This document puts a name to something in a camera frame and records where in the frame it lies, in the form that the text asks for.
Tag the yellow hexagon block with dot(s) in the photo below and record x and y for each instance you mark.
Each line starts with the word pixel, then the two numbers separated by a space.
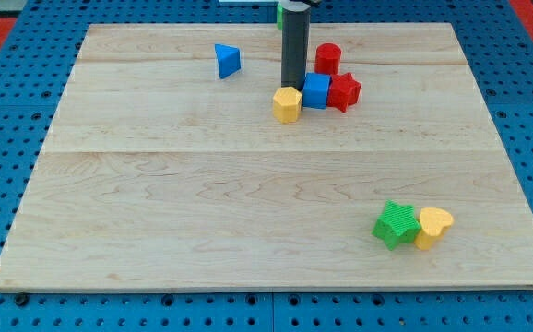
pixel 287 105

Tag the blue cube block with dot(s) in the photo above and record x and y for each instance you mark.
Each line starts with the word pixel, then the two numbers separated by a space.
pixel 315 90

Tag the light wooden board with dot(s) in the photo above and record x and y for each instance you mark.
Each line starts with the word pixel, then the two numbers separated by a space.
pixel 157 176

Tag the red star block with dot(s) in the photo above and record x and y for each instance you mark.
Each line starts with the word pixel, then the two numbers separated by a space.
pixel 344 90

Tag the blue triangle block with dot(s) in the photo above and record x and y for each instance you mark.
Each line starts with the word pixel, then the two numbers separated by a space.
pixel 228 58

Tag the red cylinder block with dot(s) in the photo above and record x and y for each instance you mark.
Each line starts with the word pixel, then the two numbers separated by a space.
pixel 327 59

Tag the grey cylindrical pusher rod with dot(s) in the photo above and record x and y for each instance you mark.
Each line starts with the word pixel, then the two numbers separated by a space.
pixel 296 17

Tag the green star block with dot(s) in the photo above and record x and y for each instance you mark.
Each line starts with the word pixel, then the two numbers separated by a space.
pixel 396 225

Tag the green block behind rod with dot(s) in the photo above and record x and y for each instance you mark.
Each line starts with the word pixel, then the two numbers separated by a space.
pixel 279 16

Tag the yellow heart block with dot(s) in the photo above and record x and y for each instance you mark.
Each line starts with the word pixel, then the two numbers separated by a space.
pixel 434 224

